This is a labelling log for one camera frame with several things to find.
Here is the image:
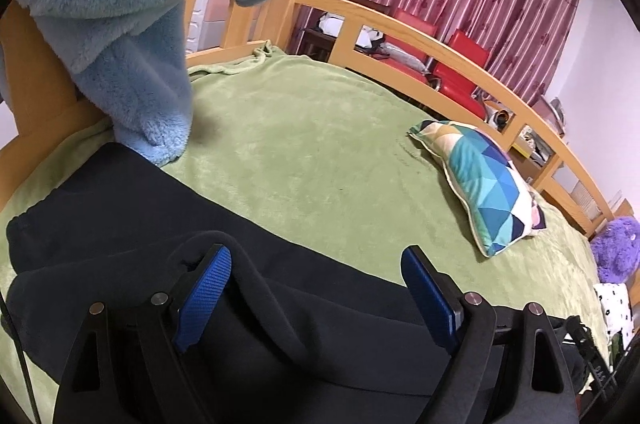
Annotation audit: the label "black sweatpants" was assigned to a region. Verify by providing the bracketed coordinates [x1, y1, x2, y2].
[4, 142, 591, 424]

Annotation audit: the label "white floral pillow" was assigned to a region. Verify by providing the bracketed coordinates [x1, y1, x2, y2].
[593, 283, 634, 347]

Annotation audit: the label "colourful geometric cushion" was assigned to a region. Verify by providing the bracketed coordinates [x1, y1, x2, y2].
[408, 121, 547, 258]

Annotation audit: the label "purple plush toy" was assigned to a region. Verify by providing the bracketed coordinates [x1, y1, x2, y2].
[590, 216, 640, 284]

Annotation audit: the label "right red chair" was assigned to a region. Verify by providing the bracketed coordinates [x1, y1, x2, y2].
[429, 28, 493, 121]

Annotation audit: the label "red chair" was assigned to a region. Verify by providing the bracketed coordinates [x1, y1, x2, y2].
[373, 8, 437, 84]
[429, 28, 493, 121]

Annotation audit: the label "left red chair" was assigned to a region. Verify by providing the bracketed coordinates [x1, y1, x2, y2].
[373, 8, 437, 84]

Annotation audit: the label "wooden bed frame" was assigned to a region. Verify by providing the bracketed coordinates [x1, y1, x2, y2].
[1, 0, 634, 236]

